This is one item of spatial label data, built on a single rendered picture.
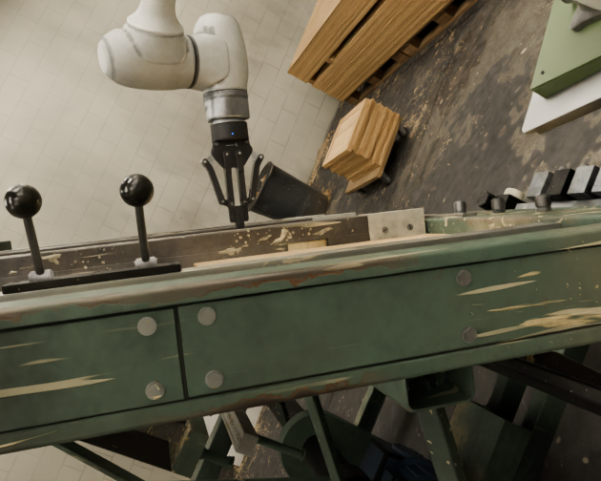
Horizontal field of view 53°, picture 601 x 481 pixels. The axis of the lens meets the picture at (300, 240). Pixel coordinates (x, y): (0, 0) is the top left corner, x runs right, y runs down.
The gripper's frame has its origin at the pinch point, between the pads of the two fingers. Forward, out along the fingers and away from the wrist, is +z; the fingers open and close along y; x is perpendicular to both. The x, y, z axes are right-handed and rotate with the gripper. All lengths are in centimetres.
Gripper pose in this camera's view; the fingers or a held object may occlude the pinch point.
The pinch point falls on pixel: (239, 222)
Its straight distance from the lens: 125.3
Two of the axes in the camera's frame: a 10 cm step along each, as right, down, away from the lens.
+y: -9.6, 1.2, -2.4
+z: 1.0, 9.9, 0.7
